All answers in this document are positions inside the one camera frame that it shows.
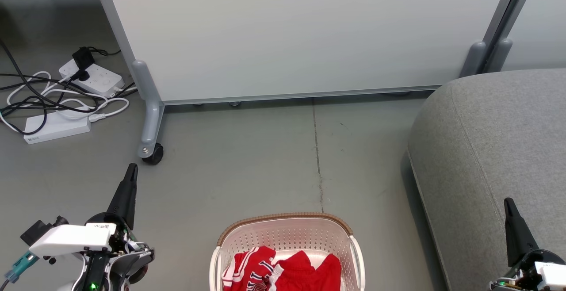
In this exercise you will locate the large white partition panel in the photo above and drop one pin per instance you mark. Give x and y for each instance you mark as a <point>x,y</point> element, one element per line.
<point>287,30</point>

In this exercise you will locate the grey partition foot with caster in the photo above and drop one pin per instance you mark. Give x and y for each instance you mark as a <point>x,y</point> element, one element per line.
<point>150,118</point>

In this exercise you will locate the white power strip with sockets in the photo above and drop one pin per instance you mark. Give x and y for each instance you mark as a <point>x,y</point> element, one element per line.
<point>104,81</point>

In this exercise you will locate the white perforated laundry basket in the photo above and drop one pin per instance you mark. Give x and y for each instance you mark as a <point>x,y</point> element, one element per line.
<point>287,233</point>

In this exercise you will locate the white flat power strip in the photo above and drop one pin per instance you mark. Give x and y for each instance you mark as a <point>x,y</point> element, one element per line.
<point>57,128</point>

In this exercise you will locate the grey fabric sofa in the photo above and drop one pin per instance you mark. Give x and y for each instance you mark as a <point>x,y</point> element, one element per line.
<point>495,149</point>

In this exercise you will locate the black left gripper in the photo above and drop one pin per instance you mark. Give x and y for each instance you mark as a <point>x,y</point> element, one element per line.
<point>130,255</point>

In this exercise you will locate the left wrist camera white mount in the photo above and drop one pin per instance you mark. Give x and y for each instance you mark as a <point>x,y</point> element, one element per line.
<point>70,239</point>

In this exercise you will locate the black power adapter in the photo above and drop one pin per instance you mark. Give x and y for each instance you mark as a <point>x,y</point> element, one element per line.
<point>83,57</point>

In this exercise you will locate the plain red garment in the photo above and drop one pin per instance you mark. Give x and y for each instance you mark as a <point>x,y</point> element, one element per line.
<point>309,273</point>

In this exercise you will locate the black plug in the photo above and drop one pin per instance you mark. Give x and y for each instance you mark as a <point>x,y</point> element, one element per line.
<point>80,76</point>

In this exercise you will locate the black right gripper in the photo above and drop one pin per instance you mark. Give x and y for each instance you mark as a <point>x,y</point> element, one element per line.
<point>524,269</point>

